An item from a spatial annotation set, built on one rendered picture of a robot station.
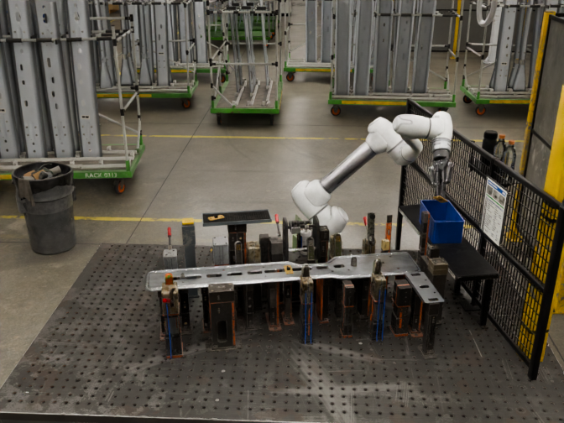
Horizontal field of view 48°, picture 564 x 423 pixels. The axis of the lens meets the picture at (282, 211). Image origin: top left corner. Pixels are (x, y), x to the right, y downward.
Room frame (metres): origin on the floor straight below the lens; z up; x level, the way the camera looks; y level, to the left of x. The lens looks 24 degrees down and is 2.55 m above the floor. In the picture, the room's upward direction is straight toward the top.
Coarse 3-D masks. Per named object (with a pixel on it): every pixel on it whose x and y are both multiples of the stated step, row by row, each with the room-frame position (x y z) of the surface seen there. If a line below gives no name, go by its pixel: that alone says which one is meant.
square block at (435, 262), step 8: (432, 264) 2.78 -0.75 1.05; (440, 264) 2.77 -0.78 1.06; (432, 272) 2.77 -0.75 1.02; (440, 272) 2.76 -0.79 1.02; (432, 280) 2.76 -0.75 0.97; (440, 280) 2.77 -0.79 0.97; (440, 288) 2.77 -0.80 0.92; (440, 304) 2.77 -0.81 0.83; (424, 312) 2.82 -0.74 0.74; (440, 312) 2.77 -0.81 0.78; (424, 320) 2.80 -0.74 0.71; (440, 320) 2.77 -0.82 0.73
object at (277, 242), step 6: (270, 240) 3.00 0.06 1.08; (276, 240) 3.00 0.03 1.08; (282, 240) 3.00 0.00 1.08; (270, 246) 2.99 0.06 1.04; (276, 246) 2.97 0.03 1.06; (282, 246) 2.97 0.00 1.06; (270, 252) 2.99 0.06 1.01; (276, 252) 2.97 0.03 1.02; (282, 252) 2.97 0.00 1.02; (270, 258) 2.98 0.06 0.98; (276, 258) 2.97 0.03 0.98; (282, 258) 2.97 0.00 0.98; (282, 282) 2.98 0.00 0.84; (282, 288) 2.98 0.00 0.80; (282, 294) 2.98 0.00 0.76; (282, 300) 2.98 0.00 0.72
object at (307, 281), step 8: (304, 280) 2.63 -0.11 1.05; (312, 280) 2.64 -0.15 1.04; (304, 288) 2.61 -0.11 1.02; (312, 288) 2.62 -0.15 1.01; (304, 296) 2.61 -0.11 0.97; (312, 296) 2.62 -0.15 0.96; (304, 304) 2.61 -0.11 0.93; (304, 312) 2.62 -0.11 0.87; (304, 320) 2.62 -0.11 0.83; (304, 328) 2.61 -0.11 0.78; (312, 328) 2.62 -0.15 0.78; (304, 336) 2.62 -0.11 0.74; (312, 344) 2.60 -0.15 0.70
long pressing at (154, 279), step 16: (352, 256) 2.96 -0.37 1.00; (368, 256) 2.97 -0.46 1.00; (384, 256) 2.97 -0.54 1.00; (400, 256) 2.97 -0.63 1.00; (160, 272) 2.79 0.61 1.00; (176, 272) 2.79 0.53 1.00; (192, 272) 2.79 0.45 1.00; (208, 272) 2.79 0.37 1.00; (224, 272) 2.79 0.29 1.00; (240, 272) 2.80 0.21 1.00; (320, 272) 2.79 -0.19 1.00; (336, 272) 2.79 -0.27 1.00; (352, 272) 2.79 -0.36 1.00; (368, 272) 2.79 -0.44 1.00; (384, 272) 2.79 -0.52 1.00; (400, 272) 2.80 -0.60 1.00; (160, 288) 2.64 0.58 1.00; (192, 288) 2.65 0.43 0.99
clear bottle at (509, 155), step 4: (512, 140) 2.99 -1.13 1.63; (512, 144) 2.98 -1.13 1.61; (508, 148) 2.98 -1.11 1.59; (512, 148) 2.97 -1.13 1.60; (504, 152) 2.99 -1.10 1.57; (508, 152) 2.97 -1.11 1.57; (512, 152) 2.96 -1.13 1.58; (504, 156) 2.97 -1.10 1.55; (508, 156) 2.96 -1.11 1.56; (512, 156) 2.96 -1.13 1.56; (504, 160) 2.97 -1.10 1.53; (508, 160) 2.96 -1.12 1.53; (512, 160) 2.96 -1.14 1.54; (508, 164) 2.96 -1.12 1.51; (512, 164) 2.96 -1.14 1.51; (512, 168) 2.96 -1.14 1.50; (500, 172) 2.99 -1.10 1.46; (504, 172) 2.97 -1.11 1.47; (504, 176) 2.96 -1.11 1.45; (508, 176) 2.96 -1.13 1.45
